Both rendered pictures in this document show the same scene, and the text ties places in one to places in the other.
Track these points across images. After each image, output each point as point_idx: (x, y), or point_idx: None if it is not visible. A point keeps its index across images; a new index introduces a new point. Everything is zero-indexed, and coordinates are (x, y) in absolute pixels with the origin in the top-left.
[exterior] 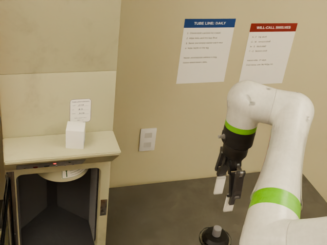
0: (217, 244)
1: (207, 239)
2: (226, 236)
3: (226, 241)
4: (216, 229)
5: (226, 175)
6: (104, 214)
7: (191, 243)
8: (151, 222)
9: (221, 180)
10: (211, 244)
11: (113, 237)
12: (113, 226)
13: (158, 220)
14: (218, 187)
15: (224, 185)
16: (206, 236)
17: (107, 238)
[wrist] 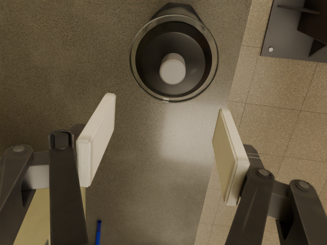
0: (204, 76)
1: (180, 95)
2: (191, 42)
3: (203, 46)
4: (178, 79)
5: (73, 137)
6: (47, 244)
7: (74, 6)
8: (7, 62)
9: (95, 155)
10: (196, 88)
11: (40, 136)
12: (13, 128)
13: (4, 46)
14: (105, 136)
15: (104, 112)
16: (169, 93)
17: (41, 145)
